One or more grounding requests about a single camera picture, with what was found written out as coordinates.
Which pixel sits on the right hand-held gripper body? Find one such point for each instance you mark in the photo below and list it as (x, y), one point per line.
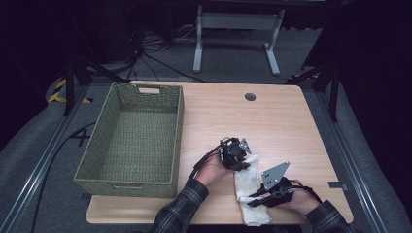
(280, 192)

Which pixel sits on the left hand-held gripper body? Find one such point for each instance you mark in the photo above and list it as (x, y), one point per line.
(233, 152)

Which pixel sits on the white cloth with brown print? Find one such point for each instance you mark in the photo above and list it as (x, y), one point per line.
(251, 184)

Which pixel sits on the green woven basket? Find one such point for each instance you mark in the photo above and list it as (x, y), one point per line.
(136, 129)

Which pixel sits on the person's right hand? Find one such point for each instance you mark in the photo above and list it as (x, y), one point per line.
(302, 202)

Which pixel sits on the person's left hand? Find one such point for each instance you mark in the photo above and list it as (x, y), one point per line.
(212, 170)

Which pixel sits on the dark round table grommet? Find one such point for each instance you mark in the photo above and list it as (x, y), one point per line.
(250, 96)

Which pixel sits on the grey tape piece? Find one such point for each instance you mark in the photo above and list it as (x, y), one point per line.
(338, 186)

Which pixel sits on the black tripod stand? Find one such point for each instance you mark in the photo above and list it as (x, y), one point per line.
(81, 69)
(327, 77)

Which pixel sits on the black cross tape mark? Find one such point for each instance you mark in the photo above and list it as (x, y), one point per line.
(81, 137)

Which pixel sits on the yellow and black hazard tape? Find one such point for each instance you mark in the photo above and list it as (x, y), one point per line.
(56, 92)

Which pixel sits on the aluminium floor rail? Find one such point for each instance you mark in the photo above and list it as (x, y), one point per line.
(35, 171)
(350, 155)

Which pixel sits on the grey metal table frame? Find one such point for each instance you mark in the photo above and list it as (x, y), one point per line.
(238, 21)

